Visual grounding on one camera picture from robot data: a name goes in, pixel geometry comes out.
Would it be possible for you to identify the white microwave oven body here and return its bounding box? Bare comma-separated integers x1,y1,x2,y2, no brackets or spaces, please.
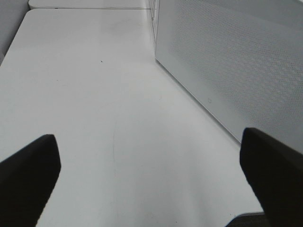
147,0,160,62

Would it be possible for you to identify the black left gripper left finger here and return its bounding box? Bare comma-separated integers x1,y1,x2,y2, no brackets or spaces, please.
0,134,61,227

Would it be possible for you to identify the white microwave door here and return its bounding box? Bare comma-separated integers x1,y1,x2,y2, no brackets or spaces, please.
156,0,303,152

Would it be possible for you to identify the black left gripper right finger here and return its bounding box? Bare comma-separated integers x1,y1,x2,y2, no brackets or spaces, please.
240,128,303,227

